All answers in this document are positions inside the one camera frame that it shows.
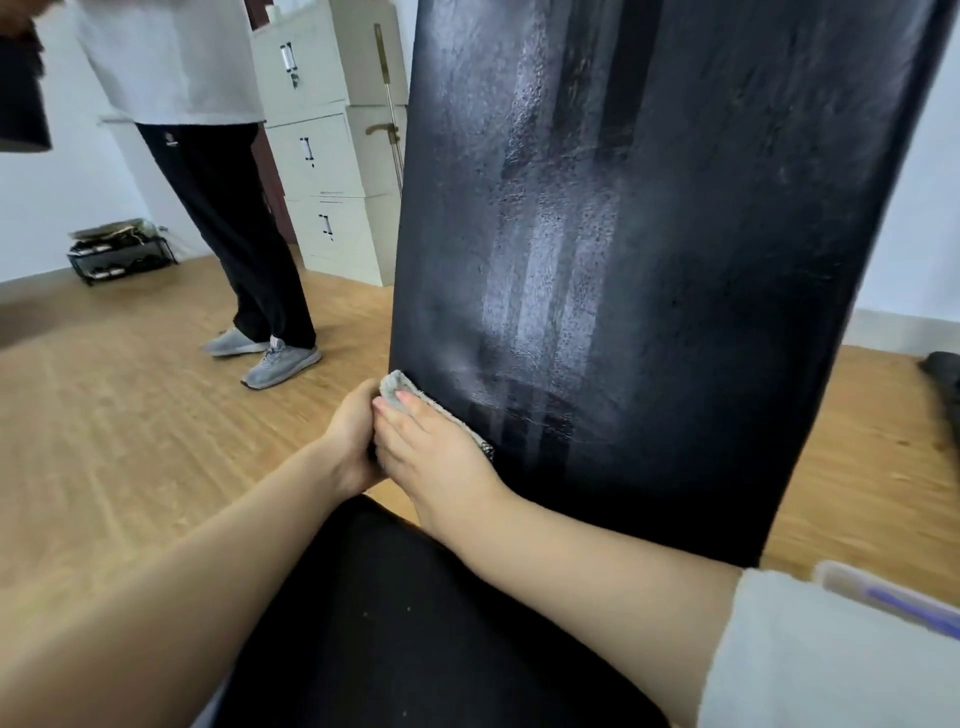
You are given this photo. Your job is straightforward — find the white metal filing cabinet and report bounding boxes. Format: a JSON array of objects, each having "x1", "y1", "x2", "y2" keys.
[{"x1": 251, "y1": 0, "x2": 410, "y2": 288}]

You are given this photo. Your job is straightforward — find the person's right forearm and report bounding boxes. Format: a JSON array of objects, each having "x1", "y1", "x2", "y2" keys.
[{"x1": 438, "y1": 491, "x2": 744, "y2": 725}]

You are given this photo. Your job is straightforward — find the black padded weight bench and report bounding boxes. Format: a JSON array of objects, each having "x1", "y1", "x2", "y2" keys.
[{"x1": 213, "y1": 0, "x2": 960, "y2": 728}]

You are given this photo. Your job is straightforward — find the grey cleaning cloth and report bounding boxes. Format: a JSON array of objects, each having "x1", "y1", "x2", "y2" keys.
[{"x1": 378, "y1": 369, "x2": 496, "y2": 460}]

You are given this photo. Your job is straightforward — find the black pull-up station frame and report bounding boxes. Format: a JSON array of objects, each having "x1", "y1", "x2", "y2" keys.
[{"x1": 920, "y1": 350, "x2": 960, "y2": 451}]

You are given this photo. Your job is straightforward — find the person's right hand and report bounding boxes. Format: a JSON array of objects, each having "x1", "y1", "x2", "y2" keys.
[{"x1": 372, "y1": 389, "x2": 519, "y2": 556}]

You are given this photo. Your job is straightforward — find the black trash bin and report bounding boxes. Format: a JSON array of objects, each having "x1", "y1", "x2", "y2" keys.
[{"x1": 0, "y1": 29, "x2": 54, "y2": 155}]

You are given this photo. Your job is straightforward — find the silver handled broom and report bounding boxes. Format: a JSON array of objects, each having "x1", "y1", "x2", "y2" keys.
[{"x1": 372, "y1": 22, "x2": 406, "y2": 193}]

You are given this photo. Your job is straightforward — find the black shoe rack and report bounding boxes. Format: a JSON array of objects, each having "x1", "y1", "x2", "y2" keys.
[{"x1": 67, "y1": 218, "x2": 179, "y2": 286}]

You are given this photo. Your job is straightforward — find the person's left forearm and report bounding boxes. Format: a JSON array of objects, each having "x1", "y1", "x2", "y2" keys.
[{"x1": 0, "y1": 442, "x2": 354, "y2": 728}]

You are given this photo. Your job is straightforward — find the clear plastic container blue clips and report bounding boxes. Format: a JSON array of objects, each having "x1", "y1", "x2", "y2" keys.
[{"x1": 813, "y1": 560, "x2": 960, "y2": 640}]

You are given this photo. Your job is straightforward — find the person's left hand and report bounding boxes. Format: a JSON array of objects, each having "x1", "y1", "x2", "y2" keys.
[{"x1": 322, "y1": 377, "x2": 391, "y2": 502}]

